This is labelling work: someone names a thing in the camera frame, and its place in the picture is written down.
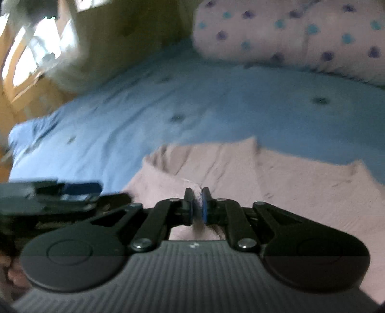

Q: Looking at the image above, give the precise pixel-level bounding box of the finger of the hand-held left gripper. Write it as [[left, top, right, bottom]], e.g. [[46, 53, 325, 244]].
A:
[[84, 193, 133, 213], [60, 181, 103, 200]]

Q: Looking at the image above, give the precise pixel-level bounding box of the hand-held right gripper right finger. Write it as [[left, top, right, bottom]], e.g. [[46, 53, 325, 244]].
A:
[[201, 187, 304, 254]]

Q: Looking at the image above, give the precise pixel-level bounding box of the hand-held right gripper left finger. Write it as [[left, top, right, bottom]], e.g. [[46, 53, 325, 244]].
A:
[[87, 187, 194, 253]]

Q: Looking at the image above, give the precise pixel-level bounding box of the pink knitted cardigan sweater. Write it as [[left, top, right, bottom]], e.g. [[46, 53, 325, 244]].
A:
[[123, 137, 385, 304]]

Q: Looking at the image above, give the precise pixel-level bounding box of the person's left hand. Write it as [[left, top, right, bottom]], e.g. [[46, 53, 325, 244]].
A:
[[4, 259, 31, 294]]

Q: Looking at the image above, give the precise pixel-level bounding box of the blue dandelion-print bed sheet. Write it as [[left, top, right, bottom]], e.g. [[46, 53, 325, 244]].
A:
[[7, 38, 385, 193]]

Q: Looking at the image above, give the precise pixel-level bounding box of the bright window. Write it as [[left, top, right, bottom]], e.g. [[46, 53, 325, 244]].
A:
[[0, 0, 109, 101]]

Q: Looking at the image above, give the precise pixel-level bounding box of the pale hanging cloth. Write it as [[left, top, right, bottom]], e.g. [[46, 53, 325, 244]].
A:
[[48, 0, 196, 94]]

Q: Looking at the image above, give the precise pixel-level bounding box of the pink heart-print quilt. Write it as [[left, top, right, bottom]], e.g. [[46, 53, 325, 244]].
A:
[[192, 0, 385, 88]]

